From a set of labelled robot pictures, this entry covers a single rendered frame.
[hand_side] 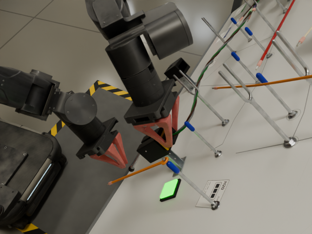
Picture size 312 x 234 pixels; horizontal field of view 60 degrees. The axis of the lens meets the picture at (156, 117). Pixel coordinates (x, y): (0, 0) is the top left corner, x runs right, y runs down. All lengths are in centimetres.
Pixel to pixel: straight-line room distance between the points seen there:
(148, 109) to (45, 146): 129
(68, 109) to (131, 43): 16
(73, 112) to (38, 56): 217
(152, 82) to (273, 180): 22
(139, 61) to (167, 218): 26
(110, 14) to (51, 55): 219
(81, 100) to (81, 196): 129
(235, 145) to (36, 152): 135
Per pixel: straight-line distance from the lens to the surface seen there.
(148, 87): 42
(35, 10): 327
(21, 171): 165
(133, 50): 41
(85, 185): 176
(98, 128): 57
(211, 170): 47
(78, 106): 49
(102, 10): 44
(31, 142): 173
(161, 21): 42
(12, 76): 50
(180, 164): 56
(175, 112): 49
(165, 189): 52
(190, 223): 43
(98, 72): 233
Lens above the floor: 157
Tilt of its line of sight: 53 degrees down
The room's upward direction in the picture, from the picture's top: straight up
